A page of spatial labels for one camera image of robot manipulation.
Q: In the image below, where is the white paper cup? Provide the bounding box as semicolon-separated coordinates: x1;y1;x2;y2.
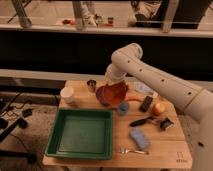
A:
60;86;74;103

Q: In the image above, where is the orange bowl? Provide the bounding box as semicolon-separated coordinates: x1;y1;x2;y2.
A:
102;82;127;105

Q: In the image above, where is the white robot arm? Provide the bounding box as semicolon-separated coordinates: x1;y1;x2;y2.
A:
105;43;213;171

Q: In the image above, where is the clear plastic bag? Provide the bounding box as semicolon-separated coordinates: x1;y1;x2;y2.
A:
134;82;155;95

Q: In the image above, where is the small black clip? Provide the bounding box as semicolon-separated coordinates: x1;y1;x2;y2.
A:
160;118;173;131

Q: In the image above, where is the orange carrot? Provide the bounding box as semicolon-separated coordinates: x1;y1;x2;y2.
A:
125;96;142;102

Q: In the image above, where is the green plastic tray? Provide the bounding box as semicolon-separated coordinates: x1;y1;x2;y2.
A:
45;109;113;160

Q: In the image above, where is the red yellow apple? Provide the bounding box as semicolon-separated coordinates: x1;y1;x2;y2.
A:
151;102;166;116

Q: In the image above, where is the small metal cup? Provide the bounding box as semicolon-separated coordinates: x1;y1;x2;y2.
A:
87;79;96;92

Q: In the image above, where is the black rectangular block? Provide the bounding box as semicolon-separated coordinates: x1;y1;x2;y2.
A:
139;96;153;112

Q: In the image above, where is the metal fork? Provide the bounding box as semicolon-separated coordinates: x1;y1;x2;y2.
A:
120;148;149;155

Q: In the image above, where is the blue sponge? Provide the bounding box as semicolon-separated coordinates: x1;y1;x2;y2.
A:
130;128;150;150

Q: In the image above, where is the black handled peeler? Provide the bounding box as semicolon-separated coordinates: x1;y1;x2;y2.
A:
129;116;160;127

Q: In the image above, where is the small blue cup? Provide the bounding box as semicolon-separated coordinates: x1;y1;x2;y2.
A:
117;101;129;116

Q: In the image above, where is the purple bowl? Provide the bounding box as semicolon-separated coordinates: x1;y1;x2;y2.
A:
96;86;109;106

